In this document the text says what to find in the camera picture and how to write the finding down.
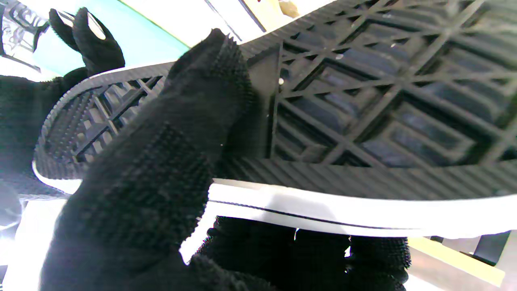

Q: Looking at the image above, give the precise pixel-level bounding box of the yellow canvas sneaker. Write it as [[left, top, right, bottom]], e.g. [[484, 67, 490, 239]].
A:
[[32, 0, 517, 239]]

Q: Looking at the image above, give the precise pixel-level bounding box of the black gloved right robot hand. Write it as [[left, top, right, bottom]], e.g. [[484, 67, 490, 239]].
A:
[[0, 7, 126, 198]]

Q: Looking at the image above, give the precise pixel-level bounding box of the green plastic basin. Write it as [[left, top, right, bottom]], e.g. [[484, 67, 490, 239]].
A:
[[32, 0, 190, 75]]

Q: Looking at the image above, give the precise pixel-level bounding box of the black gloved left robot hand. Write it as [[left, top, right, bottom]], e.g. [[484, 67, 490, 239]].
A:
[[40, 28, 411, 291]]

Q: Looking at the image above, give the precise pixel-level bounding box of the small wooden black-legged table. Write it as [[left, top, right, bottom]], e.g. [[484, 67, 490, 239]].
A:
[[408, 230, 517, 288]]

